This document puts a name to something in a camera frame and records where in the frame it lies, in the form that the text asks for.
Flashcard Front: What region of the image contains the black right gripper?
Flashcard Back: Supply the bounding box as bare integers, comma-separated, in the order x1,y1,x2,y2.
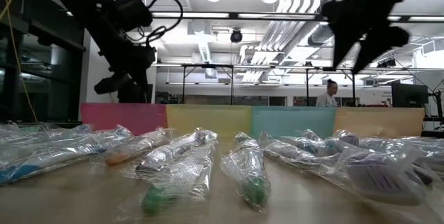
321,0,411,74

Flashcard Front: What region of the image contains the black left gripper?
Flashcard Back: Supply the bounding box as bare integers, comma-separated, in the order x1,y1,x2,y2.
93,42,157,103

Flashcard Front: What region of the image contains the orange toothbrush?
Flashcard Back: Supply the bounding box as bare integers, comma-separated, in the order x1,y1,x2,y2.
103,127,173,166

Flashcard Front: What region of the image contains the blue toothbrush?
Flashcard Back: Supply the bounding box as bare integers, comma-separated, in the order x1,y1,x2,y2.
0,125,135,186
277,134,348,157
0,133,70,162
0,121,95,148
360,135,444,169

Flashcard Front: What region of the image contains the purple toothbrush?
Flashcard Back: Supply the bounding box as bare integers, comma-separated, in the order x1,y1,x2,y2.
133,128,219,180
258,129,430,207
398,157,444,187
332,129,417,152

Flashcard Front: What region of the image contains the black monitor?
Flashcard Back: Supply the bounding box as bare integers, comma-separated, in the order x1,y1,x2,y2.
391,82,429,109
117,83,154,104

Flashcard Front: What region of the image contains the pink plastic bin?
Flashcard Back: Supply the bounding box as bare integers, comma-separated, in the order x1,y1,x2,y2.
80,102,169,137

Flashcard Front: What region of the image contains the person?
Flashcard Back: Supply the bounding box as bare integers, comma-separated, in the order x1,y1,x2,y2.
315,78,339,107

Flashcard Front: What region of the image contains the yellow plastic bin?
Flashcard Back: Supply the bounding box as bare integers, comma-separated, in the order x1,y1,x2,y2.
165,104,253,139

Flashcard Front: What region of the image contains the orange plastic bin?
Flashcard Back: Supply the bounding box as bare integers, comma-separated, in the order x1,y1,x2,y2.
333,107,426,139

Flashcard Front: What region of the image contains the black equipment stand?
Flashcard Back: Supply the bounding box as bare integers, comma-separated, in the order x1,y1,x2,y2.
422,90,444,138

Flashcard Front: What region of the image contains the green toothbrush in clear wrap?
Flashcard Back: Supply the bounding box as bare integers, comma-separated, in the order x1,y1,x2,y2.
220,132,272,212
141,140,219,215

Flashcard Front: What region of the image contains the teal plastic bin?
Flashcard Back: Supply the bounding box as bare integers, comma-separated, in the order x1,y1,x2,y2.
250,105,337,140

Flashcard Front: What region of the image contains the black overhead beam with lights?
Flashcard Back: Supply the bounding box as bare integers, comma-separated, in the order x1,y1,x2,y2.
148,10,444,23

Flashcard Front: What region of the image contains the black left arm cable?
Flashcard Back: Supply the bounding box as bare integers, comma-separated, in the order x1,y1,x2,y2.
137,0,184,46

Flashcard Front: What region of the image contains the black metal frame table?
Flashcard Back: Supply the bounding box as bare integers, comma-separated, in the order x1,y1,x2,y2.
180,63,235,106
305,67,357,107

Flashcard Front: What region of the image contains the yellow cable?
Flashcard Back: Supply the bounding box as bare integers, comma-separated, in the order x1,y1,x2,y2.
0,0,39,123

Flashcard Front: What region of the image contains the black overhead camera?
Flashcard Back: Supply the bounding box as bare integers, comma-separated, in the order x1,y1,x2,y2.
230,28,244,44

